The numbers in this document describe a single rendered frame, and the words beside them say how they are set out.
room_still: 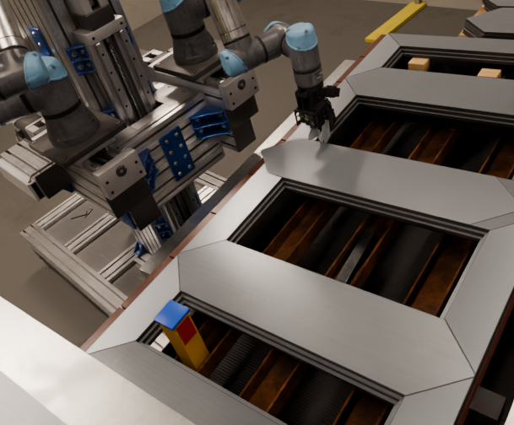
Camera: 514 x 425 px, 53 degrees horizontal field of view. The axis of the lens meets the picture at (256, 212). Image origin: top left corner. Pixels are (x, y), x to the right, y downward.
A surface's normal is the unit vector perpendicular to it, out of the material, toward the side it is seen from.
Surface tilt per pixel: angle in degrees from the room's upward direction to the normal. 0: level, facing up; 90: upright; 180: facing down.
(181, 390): 0
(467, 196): 0
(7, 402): 0
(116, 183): 90
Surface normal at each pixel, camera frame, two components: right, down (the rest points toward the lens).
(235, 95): 0.70, 0.33
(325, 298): -0.23, -0.73
